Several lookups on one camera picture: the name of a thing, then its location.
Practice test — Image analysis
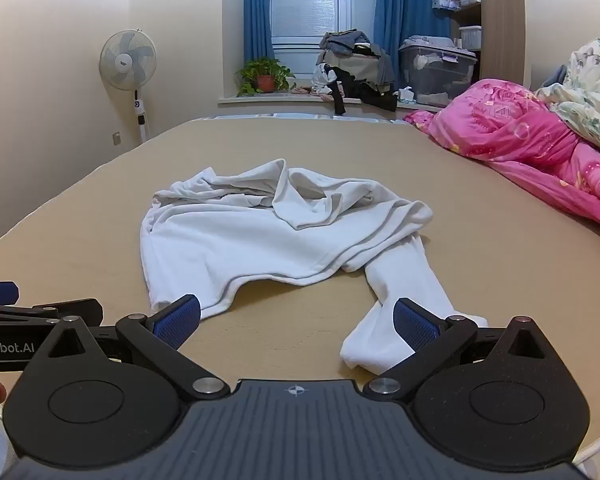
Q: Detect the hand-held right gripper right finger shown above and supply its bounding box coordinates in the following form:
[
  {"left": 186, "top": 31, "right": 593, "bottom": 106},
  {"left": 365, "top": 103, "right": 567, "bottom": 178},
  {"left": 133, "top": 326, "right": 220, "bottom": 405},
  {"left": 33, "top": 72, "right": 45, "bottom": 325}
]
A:
[{"left": 362, "top": 297, "right": 548, "bottom": 401}]

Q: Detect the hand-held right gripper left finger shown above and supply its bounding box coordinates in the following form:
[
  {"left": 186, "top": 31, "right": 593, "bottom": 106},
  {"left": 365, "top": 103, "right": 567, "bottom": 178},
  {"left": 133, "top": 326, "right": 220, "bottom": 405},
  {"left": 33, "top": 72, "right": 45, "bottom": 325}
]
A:
[{"left": 45, "top": 294, "right": 231, "bottom": 401}]

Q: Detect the white cotton garment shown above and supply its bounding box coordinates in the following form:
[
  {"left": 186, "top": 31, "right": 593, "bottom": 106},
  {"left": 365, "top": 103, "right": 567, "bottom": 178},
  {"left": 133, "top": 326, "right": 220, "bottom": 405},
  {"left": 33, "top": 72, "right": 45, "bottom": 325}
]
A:
[{"left": 140, "top": 158, "right": 490, "bottom": 376}]

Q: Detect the pile of dark clothes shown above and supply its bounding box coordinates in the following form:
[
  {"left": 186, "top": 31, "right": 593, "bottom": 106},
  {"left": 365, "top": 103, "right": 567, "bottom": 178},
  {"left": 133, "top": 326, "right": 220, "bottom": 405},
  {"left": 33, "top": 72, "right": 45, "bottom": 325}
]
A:
[{"left": 310, "top": 29, "right": 400, "bottom": 116}]

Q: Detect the pink floral quilt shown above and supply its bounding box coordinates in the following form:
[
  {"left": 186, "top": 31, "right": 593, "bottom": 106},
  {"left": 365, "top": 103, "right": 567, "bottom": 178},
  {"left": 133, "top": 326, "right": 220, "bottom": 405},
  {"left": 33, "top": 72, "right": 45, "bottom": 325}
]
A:
[{"left": 403, "top": 78, "right": 600, "bottom": 248}]

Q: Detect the clear plastic storage box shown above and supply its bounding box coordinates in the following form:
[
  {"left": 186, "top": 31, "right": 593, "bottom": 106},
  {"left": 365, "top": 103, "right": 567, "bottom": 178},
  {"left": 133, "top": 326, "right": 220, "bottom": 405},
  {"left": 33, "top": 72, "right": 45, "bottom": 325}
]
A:
[{"left": 398, "top": 36, "right": 479, "bottom": 107}]

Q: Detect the white standing fan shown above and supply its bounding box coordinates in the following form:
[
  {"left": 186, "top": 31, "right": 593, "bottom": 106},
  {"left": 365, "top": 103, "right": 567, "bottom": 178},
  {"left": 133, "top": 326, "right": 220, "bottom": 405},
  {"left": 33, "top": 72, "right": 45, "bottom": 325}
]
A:
[{"left": 98, "top": 28, "right": 158, "bottom": 144}]

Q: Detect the potted green plant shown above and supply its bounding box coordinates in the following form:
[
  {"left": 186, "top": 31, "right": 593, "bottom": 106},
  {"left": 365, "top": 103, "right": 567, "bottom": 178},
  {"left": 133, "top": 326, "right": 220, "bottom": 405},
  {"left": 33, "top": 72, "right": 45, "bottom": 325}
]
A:
[{"left": 235, "top": 57, "right": 296, "bottom": 98}]

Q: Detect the white floral quilt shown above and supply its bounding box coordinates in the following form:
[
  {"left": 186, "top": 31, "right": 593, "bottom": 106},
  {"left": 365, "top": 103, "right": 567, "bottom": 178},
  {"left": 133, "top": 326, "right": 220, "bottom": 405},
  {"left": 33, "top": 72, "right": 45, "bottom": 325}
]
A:
[{"left": 534, "top": 27, "right": 600, "bottom": 154}]

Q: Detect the wooden shelf unit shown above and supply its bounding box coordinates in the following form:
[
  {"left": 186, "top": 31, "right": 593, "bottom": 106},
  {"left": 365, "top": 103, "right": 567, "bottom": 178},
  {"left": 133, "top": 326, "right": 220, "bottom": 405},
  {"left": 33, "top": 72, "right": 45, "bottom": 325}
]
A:
[{"left": 447, "top": 0, "right": 526, "bottom": 87}]

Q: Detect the blue curtain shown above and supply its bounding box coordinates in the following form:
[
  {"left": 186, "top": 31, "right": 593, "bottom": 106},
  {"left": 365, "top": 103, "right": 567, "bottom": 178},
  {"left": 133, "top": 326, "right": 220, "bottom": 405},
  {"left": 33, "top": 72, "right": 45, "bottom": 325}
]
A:
[
  {"left": 373, "top": 0, "right": 451, "bottom": 55},
  {"left": 243, "top": 0, "right": 276, "bottom": 64}
]

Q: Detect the white frame window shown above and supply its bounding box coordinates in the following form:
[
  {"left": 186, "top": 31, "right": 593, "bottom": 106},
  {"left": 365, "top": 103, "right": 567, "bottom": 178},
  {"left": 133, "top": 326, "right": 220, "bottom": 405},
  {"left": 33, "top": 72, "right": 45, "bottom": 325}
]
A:
[{"left": 271, "top": 0, "right": 379, "bottom": 57}]

